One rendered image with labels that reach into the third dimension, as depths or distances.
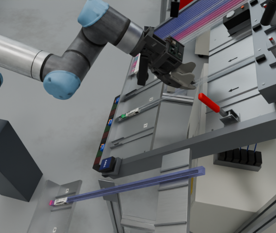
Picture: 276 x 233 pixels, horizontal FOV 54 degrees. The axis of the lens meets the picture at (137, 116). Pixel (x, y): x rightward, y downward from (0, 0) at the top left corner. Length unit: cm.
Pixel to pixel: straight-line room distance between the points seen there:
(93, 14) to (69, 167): 122
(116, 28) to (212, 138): 34
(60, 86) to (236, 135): 40
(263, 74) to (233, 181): 53
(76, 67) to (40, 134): 129
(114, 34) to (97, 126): 125
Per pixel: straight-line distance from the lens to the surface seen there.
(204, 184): 100
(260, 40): 67
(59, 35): 266
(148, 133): 81
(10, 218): 172
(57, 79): 64
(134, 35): 68
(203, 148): 66
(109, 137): 93
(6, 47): 73
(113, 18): 67
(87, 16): 67
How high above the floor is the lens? 151
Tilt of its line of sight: 53 degrees down
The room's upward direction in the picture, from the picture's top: straight up
